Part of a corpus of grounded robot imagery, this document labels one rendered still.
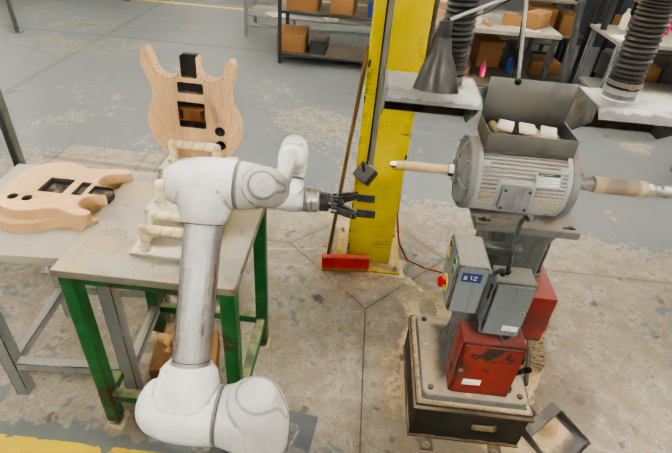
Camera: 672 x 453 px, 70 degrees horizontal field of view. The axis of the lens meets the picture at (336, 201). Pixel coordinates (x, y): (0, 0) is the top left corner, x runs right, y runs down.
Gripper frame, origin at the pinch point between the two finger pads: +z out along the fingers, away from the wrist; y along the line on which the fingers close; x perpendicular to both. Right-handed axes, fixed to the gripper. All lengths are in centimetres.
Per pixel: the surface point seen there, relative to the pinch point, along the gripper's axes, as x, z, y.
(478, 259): 3.6, 32.6, 37.4
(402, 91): 48, 4, 15
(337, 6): 44, -47, -459
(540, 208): 15, 54, 19
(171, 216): -1, -70, 22
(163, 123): 24, -80, -2
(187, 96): 36, -70, 0
